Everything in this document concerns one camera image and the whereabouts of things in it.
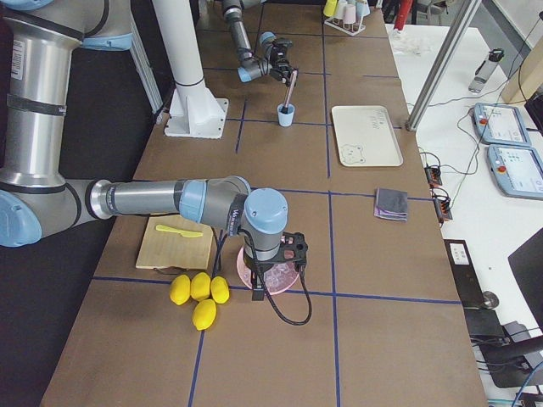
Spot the pink bowl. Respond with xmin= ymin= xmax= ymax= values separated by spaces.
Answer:
xmin=236 ymin=248 xmax=302 ymax=295

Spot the pile of clear ice cubes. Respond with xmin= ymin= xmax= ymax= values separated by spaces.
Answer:
xmin=264 ymin=262 xmax=299 ymax=295

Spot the upper teach pendant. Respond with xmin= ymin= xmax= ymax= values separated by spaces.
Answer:
xmin=473 ymin=103 xmax=532 ymax=147

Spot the wooden cutting board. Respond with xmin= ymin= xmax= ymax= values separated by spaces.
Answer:
xmin=136 ymin=215 xmax=213 ymax=270

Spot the aluminium frame post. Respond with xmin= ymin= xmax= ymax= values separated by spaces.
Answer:
xmin=406 ymin=0 xmax=482 ymax=131

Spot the lower black power strip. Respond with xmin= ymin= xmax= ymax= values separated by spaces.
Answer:
xmin=433 ymin=195 xmax=453 ymax=224

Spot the second grey blue robot arm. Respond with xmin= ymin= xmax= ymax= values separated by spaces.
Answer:
xmin=221 ymin=0 xmax=296 ymax=86

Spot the upper black power strip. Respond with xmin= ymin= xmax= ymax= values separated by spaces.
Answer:
xmin=424 ymin=164 xmax=443 ymax=187

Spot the teach pendant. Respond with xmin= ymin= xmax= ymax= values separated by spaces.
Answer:
xmin=487 ymin=144 xmax=542 ymax=200
xmin=473 ymin=103 xmax=532 ymax=147

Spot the lower teach pendant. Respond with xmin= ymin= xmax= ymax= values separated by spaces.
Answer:
xmin=487 ymin=144 xmax=542 ymax=200

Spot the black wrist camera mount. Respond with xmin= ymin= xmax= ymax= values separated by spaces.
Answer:
xmin=280 ymin=232 xmax=308 ymax=273

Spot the black power strip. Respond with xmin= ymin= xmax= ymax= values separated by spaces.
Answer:
xmin=424 ymin=164 xmax=443 ymax=187
xmin=433 ymin=195 xmax=453 ymax=224

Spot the light blue plastic cup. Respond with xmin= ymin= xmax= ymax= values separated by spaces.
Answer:
xmin=277 ymin=103 xmax=295 ymax=127

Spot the grey purple folded cloth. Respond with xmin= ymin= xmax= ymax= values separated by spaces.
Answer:
xmin=373 ymin=187 xmax=408 ymax=221

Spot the cream bear serving tray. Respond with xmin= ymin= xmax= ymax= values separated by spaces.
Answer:
xmin=332 ymin=105 xmax=403 ymax=167

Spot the whole yellow lemon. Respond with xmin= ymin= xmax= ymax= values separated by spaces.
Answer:
xmin=192 ymin=298 xmax=217 ymax=331
xmin=170 ymin=275 xmax=191 ymax=305
xmin=210 ymin=276 xmax=230 ymax=304
xmin=190 ymin=272 xmax=211 ymax=302

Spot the rack of pastel cups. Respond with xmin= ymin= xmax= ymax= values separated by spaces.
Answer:
xmin=323 ymin=0 xmax=371 ymax=36

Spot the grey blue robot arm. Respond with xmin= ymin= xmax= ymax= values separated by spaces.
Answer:
xmin=1 ymin=1 xmax=305 ymax=300

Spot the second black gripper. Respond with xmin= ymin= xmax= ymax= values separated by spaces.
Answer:
xmin=271 ymin=38 xmax=294 ymax=87

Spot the yellow plastic knife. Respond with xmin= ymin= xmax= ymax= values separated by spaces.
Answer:
xmin=155 ymin=224 xmax=204 ymax=238

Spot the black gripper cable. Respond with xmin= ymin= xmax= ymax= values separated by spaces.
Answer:
xmin=244 ymin=231 xmax=313 ymax=326

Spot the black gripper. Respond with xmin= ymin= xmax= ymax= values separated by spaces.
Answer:
xmin=249 ymin=260 xmax=272 ymax=301

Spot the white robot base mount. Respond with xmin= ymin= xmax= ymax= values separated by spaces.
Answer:
xmin=153 ymin=0 xmax=228 ymax=139

